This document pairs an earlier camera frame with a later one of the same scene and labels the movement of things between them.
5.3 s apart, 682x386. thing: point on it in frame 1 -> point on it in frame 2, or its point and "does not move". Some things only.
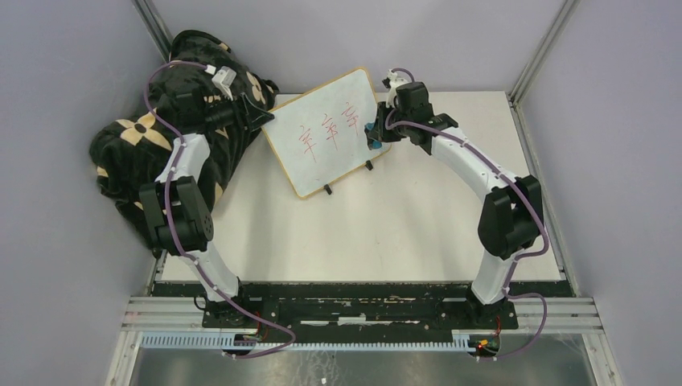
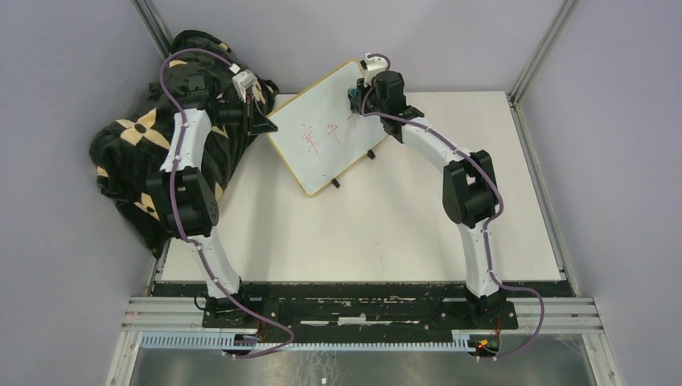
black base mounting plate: (286, 308) does not move
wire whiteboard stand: (369, 166) -> (371, 156)
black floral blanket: (201, 89) does not move
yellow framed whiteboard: (320, 135) does not move
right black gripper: (378, 132) -> (357, 99)
